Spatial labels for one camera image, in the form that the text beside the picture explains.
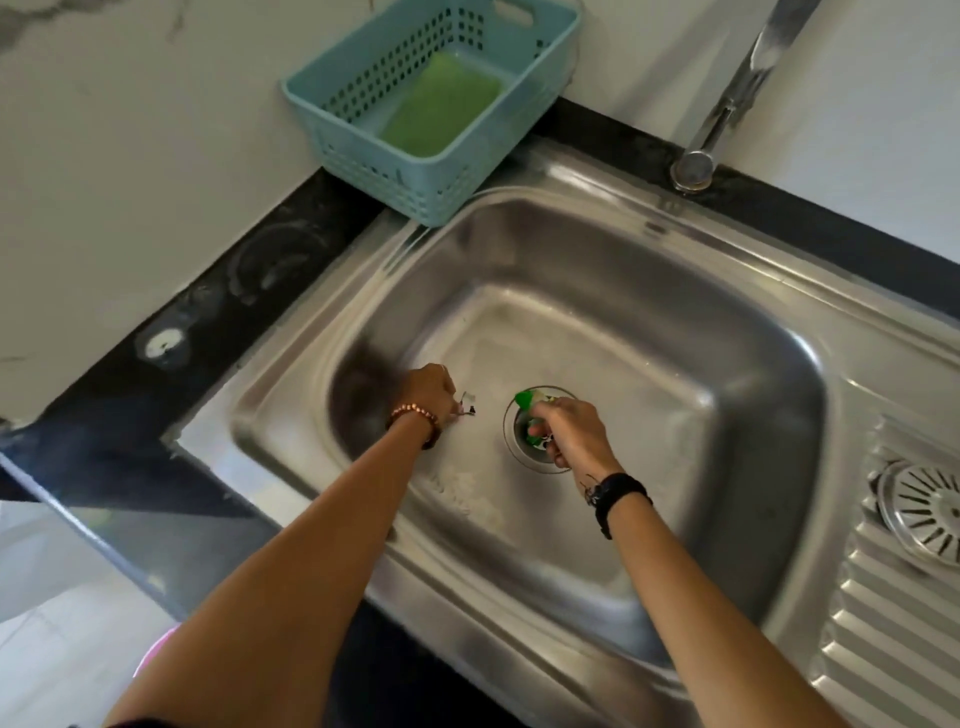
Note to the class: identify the person's right hand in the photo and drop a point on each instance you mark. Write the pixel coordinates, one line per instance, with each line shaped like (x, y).
(581, 439)

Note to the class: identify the person's left hand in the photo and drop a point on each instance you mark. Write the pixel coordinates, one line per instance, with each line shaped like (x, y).
(426, 391)

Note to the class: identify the person's left fingers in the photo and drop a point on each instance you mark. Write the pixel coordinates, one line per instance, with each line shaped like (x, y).
(448, 394)

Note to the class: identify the person's right fingers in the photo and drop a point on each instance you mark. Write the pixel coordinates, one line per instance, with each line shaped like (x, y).
(551, 420)

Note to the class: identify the small clear wrapper scrap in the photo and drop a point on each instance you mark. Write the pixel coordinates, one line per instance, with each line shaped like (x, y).
(466, 405)

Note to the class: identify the green and white wrapper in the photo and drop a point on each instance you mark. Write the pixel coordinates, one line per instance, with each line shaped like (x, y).
(526, 399)

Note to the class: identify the person's left forearm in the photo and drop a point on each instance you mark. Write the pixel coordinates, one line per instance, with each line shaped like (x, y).
(300, 570)

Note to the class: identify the person's right forearm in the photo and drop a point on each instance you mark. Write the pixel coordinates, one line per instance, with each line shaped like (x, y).
(697, 615)

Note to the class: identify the black wristband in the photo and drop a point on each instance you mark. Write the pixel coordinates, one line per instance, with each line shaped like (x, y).
(619, 495)

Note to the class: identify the stainless steel sink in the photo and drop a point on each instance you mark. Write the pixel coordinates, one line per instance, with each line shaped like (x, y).
(637, 337)

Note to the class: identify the light blue plastic basket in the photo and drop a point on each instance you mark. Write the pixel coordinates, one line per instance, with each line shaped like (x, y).
(360, 120)

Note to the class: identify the green sponge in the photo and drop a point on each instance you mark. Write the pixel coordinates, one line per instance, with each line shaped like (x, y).
(439, 105)

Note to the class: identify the chrome faucet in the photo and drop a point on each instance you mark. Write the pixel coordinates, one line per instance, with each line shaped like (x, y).
(731, 97)

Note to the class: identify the round metal sink strainer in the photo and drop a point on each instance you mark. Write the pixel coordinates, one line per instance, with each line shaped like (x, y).
(922, 510)

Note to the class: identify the pink plastic bucket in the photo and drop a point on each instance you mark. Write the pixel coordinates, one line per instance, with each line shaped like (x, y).
(154, 660)

